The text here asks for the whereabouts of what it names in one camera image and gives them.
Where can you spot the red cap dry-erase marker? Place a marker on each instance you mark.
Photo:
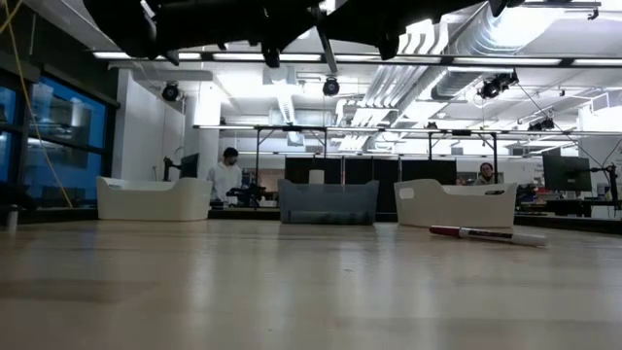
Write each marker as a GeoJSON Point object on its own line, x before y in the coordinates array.
{"type": "Point", "coordinates": [486, 235]}

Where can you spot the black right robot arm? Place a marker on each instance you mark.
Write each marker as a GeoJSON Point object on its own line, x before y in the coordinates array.
{"type": "Point", "coordinates": [389, 19]}

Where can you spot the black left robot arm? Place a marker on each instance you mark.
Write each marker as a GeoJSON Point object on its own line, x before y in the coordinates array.
{"type": "Point", "coordinates": [204, 24]}

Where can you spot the white paper roll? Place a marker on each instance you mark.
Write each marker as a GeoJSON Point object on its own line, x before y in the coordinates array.
{"type": "Point", "coordinates": [316, 176]}

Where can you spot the grey translucent plastic bin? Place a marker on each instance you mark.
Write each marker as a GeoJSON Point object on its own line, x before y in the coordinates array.
{"type": "Point", "coordinates": [328, 201]}

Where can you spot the black partition panels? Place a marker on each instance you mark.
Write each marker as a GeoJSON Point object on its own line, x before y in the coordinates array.
{"type": "Point", "coordinates": [369, 170]}

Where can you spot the black background robot device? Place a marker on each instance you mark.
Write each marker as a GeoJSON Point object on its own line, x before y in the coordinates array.
{"type": "Point", "coordinates": [245, 194]}

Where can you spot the person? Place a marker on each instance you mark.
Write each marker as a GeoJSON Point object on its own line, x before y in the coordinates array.
{"type": "Point", "coordinates": [486, 175]}
{"type": "Point", "coordinates": [224, 177]}

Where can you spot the black computer monitor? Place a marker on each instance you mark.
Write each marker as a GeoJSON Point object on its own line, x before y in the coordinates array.
{"type": "Point", "coordinates": [566, 172]}
{"type": "Point", "coordinates": [189, 166]}

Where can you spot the white plastic bin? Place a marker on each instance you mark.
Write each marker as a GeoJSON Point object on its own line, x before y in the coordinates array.
{"type": "Point", "coordinates": [452, 209]}
{"type": "Point", "coordinates": [153, 199]}

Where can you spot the white cup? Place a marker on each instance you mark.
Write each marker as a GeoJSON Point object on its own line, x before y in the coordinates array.
{"type": "Point", "coordinates": [12, 216]}

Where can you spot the black boom stand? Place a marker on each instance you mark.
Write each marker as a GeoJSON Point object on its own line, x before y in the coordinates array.
{"type": "Point", "coordinates": [613, 185]}

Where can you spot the black background gantry frame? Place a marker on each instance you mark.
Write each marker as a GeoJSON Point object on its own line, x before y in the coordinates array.
{"type": "Point", "coordinates": [291, 128]}

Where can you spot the black aluminium table frame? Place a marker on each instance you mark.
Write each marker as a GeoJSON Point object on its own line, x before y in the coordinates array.
{"type": "Point", "coordinates": [243, 214]}

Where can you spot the black ceiling camera cluster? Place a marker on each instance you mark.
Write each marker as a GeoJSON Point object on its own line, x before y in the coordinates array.
{"type": "Point", "coordinates": [498, 83]}

